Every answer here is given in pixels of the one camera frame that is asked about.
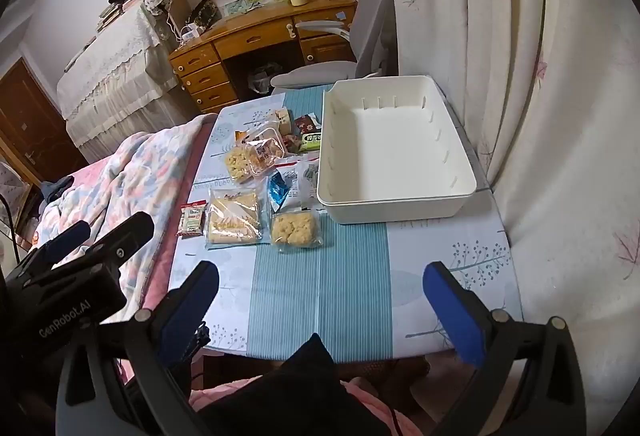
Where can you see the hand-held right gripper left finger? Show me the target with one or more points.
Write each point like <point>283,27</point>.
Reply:
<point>187,316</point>

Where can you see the floral fleece blanket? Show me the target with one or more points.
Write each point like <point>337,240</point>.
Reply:
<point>135,181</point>

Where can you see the white power strip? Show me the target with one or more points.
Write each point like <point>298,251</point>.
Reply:
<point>190,33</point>

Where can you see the dark red snack packet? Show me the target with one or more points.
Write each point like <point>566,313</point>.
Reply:
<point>305,122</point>

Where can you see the trash bin with bag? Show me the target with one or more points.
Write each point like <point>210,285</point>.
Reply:
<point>262,77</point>

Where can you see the wooden desk with drawers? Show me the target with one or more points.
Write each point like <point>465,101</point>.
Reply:
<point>250,34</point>

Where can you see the orange grey snack packet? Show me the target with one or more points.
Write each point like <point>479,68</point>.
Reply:
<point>241,135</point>

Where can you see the blue white snack packet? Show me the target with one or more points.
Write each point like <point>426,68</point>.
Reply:
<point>280,188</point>

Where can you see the large clear yellow cracker packet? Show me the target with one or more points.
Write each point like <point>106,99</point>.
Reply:
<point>232,218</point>

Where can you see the white plastic storage bin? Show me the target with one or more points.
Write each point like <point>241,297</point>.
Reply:
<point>395,156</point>

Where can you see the brown wooden door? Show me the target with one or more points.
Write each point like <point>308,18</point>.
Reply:
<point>30,116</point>

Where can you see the pink bedsheet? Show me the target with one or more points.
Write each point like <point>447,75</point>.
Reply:
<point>167,241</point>

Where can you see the white lace cloth cover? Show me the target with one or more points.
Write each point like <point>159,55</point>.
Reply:
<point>115,66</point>

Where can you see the dark floral pouch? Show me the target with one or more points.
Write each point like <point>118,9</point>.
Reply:
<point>205,14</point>

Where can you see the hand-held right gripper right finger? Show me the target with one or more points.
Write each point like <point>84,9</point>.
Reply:
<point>457,316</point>

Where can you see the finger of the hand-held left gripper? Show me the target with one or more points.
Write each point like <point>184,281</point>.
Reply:
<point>127,231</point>
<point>67,237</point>

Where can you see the stack of flat books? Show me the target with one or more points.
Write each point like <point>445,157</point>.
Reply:
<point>107,15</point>

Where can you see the white leaf print curtain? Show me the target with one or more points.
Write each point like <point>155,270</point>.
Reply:
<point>550,66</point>

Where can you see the green snack packet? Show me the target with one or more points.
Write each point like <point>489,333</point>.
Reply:
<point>311,140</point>

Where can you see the clear orange noodle snack packet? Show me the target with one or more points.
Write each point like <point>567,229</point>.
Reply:
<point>264,149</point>

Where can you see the clear pale noodle cake packet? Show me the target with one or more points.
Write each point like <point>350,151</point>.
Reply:
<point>295,228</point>

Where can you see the black zippered jacket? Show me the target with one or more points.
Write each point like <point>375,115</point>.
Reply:
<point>300,391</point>

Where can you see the dark blue cloth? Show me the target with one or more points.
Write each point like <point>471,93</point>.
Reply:
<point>55,188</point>

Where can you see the beige cracker packet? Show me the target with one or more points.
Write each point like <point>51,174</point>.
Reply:
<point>282,119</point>

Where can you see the grey office chair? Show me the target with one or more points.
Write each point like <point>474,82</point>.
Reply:
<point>372,16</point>

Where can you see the clear puffed rice bar packet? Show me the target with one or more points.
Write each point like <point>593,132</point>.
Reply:
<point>237,162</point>

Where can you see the leaf print tablecloth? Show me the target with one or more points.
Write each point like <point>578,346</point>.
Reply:
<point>320,296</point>

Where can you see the red wrapped candy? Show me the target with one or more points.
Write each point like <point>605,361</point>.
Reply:
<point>289,143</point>

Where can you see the clear packet with red strip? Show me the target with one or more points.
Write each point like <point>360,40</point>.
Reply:
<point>306,174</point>

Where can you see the small red white snack packet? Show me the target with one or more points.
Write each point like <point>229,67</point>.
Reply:
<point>191,219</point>

